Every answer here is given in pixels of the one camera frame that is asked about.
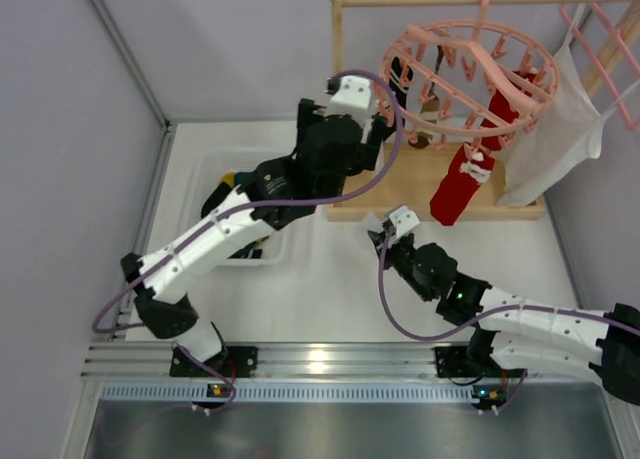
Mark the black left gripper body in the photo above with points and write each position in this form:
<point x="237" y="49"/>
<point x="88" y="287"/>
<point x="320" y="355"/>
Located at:
<point x="378" y="129"/>

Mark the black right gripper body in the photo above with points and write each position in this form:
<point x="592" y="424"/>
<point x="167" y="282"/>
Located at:
<point x="388" y="246"/>

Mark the plain white sock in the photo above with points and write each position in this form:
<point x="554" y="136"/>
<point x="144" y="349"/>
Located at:
<point x="372" y="222"/>

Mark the red Christmas sock front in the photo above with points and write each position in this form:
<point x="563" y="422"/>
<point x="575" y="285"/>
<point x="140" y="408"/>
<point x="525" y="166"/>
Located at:
<point x="463" y="179"/>

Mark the pink round clip hanger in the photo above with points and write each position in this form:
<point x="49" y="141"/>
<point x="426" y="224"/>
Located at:
<point x="479" y="58"/>

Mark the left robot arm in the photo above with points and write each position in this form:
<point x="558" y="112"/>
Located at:
<point x="275" y="194"/>

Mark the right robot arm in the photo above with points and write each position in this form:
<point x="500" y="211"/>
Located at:
<point x="511" y="332"/>

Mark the pink clothes hanger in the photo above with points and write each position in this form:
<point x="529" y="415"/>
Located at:
<point x="616" y="49"/>

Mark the hanging black striped sock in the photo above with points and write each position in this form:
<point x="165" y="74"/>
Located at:
<point x="401" y="77"/>

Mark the brown beige striped sock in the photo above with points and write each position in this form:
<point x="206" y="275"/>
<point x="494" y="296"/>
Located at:
<point x="430" y="110"/>

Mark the white plastic mesh basket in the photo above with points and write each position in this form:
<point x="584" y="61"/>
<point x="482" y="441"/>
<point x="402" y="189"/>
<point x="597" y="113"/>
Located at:
<point x="207" y="172"/>

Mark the yellow sock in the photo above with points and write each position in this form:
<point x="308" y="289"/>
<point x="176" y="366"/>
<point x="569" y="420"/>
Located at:
<point x="229" y="179"/>

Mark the black sock with white stripes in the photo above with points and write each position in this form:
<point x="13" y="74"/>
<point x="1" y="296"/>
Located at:
<point x="250" y="251"/>

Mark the white tank top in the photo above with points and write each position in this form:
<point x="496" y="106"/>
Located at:
<point x="567" y="133"/>

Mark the red sock rear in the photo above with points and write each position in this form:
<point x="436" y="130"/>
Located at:
<point x="500" y="107"/>

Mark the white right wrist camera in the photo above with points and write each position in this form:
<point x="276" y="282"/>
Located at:
<point x="401" y="221"/>

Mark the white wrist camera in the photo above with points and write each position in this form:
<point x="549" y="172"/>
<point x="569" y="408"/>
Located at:
<point x="349" y="95"/>
<point x="401" y="221"/>

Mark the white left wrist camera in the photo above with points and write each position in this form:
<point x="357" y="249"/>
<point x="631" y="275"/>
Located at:
<point x="349" y="95"/>

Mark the aluminium mounting rail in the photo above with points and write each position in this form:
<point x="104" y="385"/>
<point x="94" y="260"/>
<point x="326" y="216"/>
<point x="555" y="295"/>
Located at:
<point x="147" y="360"/>

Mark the aluminium frame post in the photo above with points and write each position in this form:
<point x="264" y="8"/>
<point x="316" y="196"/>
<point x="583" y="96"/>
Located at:
<point x="129" y="61"/>

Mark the grey slotted cable duct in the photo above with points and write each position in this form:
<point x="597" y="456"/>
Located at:
<point x="299" y="392"/>

